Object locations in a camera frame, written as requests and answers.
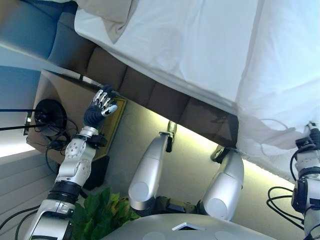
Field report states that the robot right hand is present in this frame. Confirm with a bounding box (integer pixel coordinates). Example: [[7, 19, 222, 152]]
[[304, 121, 320, 140]]

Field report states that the brown upholstered bed frame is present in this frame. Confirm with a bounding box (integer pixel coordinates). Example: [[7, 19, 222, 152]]
[[47, 11, 240, 149]]

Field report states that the black round lamp base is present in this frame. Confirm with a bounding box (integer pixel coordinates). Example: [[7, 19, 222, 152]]
[[33, 98, 68, 138]]

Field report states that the white bed sheet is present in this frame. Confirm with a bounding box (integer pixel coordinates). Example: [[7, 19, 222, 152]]
[[74, 0, 260, 109]]

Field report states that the brown wooden nightstand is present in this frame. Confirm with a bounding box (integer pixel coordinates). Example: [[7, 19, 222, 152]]
[[25, 69, 129, 161]]

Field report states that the green leafy plant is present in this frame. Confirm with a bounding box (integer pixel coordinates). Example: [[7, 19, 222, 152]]
[[71, 187, 136, 240]]

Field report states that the black thin lamp pole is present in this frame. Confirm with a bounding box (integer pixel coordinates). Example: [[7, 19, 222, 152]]
[[0, 123, 42, 132], [0, 107, 39, 113]]

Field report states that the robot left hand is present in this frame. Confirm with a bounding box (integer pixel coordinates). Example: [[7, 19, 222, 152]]
[[84, 84, 119, 130]]

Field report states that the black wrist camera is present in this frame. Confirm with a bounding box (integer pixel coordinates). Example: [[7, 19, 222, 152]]
[[90, 133, 109, 149], [295, 136, 318, 152]]

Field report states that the black lamp cable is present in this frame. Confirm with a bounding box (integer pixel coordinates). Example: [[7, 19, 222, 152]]
[[34, 117, 81, 176]]

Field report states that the white textured blanket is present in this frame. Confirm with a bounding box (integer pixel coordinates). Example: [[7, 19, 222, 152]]
[[241, 149, 320, 186]]

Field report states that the silver robot right leg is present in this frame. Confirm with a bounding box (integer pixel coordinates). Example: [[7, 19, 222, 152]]
[[201, 145, 245, 223]]

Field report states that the beige pillow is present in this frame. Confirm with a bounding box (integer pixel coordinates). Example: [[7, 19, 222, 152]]
[[76, 0, 131, 46]]

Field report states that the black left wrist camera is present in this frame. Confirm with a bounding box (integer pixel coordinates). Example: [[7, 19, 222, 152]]
[[90, 133, 109, 149]]

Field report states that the silver robot torso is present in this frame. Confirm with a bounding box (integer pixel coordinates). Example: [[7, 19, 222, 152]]
[[99, 213, 279, 240]]

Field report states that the silver robot leg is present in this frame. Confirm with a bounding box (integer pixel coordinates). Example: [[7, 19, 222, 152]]
[[201, 145, 245, 223], [128, 120, 179, 218]]

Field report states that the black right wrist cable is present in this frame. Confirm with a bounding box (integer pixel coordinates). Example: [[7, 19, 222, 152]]
[[266, 185, 306, 231]]

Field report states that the silver robot left leg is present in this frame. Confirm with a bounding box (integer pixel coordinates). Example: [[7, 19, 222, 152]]
[[128, 120, 179, 218]]

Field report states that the black box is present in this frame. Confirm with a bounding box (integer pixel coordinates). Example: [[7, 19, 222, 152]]
[[84, 155, 111, 191]]

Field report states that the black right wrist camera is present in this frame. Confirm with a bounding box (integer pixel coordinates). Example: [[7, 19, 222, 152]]
[[295, 136, 318, 152]]

